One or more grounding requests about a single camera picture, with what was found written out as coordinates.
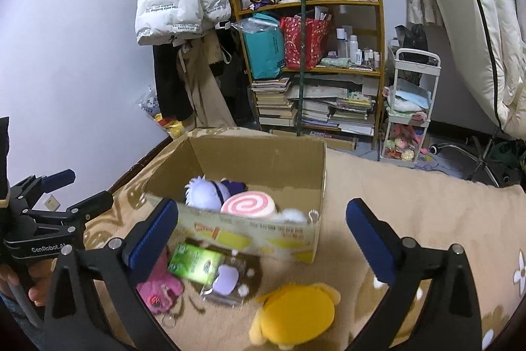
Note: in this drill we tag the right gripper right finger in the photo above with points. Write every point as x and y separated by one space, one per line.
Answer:
450 318

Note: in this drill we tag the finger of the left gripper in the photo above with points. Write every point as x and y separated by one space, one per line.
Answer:
90 208
32 188

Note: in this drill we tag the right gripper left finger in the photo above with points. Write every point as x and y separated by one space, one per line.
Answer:
74 315

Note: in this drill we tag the pink bear plush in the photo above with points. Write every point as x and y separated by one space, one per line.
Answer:
162 288

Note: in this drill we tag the green tissue pack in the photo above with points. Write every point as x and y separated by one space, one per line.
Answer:
195 264

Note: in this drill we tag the yellow dog plush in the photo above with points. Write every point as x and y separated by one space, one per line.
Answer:
294 314

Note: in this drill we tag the purple toy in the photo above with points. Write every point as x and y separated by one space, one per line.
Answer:
237 280

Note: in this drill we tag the person's left hand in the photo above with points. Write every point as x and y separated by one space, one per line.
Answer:
41 274

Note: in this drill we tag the beige patterned fleece blanket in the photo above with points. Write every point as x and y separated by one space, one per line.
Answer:
435 209

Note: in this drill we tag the white purple haired plush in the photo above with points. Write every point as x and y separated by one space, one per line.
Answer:
201 193

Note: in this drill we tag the beige hanging coat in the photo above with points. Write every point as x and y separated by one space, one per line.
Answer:
210 109

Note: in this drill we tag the pink swirl roll plush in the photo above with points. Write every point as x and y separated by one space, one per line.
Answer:
251 203

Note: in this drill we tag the printed cardboard box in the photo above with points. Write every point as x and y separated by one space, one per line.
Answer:
286 179

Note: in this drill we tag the stack of books left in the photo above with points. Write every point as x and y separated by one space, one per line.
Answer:
274 107

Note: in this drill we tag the white rolling cart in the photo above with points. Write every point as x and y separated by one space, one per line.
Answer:
410 102

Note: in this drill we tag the pile of books right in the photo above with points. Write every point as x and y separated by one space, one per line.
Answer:
340 103

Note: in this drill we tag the teal shopping bag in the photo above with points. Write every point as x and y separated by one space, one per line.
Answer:
264 43

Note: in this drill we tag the white bottles on shelf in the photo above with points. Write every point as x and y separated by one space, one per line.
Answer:
350 55

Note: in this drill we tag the green pole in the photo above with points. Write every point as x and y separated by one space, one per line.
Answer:
299 120

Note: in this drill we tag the red gift bag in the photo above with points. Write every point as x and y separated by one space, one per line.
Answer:
306 42

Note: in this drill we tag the white wall socket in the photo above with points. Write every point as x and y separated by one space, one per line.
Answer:
51 203

